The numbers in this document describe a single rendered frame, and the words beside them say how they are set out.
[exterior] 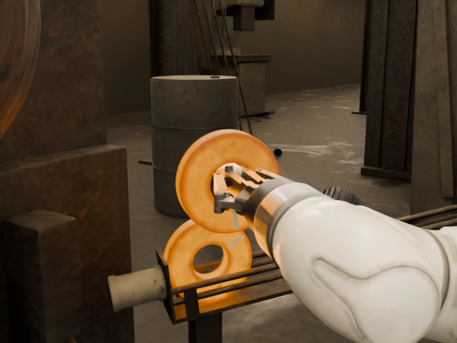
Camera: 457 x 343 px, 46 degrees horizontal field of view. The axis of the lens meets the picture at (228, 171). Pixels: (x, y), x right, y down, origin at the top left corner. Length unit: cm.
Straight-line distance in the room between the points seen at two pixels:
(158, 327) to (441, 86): 190
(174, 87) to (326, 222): 288
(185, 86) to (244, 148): 253
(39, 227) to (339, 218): 51
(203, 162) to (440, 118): 241
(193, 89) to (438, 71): 139
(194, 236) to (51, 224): 23
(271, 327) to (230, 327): 16
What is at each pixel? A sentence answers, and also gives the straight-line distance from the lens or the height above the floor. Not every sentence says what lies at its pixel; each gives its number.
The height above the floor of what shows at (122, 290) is 68.
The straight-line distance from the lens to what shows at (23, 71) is 81.
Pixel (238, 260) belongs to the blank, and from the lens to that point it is 94.
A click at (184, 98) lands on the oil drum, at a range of 329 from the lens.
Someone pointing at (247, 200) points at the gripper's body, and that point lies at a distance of 62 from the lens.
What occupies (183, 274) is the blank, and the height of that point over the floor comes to 69.
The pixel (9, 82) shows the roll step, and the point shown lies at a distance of 77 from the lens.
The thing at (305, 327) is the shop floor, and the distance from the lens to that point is 219.
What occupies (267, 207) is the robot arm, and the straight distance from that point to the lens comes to 56.
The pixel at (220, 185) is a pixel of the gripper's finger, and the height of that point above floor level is 89.
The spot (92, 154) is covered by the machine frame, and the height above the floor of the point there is 87.
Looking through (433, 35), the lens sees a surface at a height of 113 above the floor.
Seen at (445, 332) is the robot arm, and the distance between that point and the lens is 56.
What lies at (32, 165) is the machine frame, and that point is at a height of 87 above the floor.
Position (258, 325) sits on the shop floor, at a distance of 219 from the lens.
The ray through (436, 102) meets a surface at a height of 78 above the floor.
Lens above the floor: 106
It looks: 13 degrees down
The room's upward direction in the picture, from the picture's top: straight up
